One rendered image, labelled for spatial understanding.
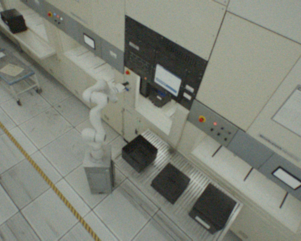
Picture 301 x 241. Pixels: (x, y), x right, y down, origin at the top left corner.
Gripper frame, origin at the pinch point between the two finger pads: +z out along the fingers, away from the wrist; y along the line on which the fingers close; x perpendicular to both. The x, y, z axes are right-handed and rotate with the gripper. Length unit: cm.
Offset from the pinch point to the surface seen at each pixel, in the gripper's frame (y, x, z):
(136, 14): 8, 80, 3
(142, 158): 64, -43, -35
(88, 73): -77, -35, 4
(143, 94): 4.7, -30.7, 26.7
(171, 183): 106, -34, -39
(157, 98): 30.6, -14.9, 22.7
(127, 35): -2, 56, 3
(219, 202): 149, -19, -30
